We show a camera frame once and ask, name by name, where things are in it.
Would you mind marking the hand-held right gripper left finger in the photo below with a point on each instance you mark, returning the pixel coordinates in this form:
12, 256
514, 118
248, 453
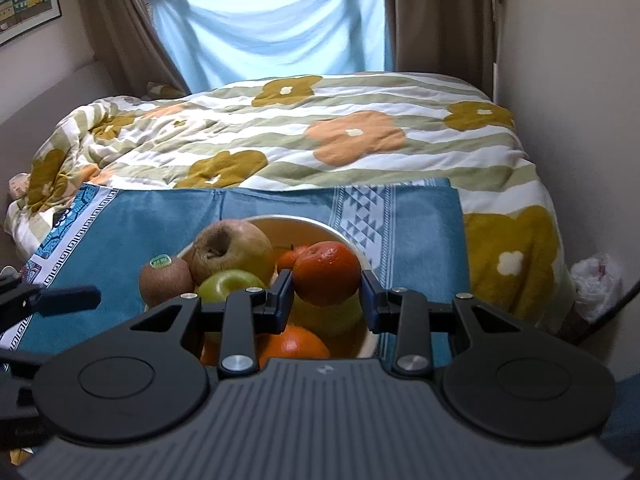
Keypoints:
285, 295

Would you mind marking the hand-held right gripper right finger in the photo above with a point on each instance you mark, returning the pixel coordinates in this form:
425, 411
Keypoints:
370, 300

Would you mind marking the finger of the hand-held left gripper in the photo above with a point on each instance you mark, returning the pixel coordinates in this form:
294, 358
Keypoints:
70, 299

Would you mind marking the small mandarin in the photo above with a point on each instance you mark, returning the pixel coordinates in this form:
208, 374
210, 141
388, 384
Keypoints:
286, 260

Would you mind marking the mandarin with stem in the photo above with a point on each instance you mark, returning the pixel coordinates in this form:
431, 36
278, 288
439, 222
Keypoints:
325, 272

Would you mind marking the large green apple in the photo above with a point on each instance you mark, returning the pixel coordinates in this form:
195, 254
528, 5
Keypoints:
325, 319

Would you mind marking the medium orange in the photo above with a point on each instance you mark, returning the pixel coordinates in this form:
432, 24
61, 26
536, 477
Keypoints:
295, 345

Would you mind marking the white bowl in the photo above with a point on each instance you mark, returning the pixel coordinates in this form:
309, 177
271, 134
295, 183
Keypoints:
325, 230

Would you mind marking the brown kiwi with green sticker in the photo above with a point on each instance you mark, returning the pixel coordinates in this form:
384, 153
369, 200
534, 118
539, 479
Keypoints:
162, 282

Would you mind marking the small green apple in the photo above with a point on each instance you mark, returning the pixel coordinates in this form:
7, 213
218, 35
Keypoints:
225, 282

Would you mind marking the brownish wrinkled apple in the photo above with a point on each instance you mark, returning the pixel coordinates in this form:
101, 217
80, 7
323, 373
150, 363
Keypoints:
235, 250

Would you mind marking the blue patterned cloth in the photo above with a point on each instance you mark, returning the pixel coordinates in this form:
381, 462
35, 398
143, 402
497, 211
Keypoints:
150, 215

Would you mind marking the floral striped duvet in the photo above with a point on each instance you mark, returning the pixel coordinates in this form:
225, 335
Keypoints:
400, 105

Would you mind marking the white plastic bag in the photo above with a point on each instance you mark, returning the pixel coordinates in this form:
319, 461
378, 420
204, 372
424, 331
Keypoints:
595, 280

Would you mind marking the floral pillow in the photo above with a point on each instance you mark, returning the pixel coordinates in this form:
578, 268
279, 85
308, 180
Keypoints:
165, 91

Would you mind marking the light blue sheet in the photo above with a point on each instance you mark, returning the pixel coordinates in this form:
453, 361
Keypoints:
270, 30

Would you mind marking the brown curtain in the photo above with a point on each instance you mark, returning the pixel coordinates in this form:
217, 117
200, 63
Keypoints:
115, 25
440, 15

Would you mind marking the wall poster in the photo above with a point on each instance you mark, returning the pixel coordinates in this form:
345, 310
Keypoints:
25, 0

